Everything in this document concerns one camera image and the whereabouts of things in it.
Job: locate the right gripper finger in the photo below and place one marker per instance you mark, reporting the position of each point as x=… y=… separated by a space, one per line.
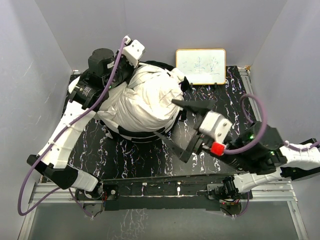
x=198 y=107
x=183 y=154

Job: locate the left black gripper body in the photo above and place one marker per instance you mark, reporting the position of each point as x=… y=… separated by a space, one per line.
x=123 y=72

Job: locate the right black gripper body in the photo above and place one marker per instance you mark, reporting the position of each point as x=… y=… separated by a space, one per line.
x=200 y=144

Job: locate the white pillow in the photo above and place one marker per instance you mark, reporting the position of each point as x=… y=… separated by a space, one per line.
x=147 y=102

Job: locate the black white checkered pillowcase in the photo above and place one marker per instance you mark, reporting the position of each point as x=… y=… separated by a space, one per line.
x=160 y=120

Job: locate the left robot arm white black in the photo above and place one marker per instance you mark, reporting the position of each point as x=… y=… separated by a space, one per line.
x=106 y=70

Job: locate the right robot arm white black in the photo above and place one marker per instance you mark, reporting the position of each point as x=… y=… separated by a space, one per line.
x=259 y=151

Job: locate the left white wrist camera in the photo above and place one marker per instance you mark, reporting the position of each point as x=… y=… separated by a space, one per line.
x=133 y=51

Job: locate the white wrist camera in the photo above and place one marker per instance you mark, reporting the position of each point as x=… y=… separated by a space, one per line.
x=133 y=51
x=216 y=126

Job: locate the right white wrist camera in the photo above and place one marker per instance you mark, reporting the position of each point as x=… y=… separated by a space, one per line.
x=216 y=126

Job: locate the small whiteboard with wooden frame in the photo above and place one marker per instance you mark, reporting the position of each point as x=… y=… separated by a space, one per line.
x=202 y=66

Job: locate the aluminium frame rail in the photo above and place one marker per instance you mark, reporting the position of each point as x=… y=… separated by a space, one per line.
x=160 y=198

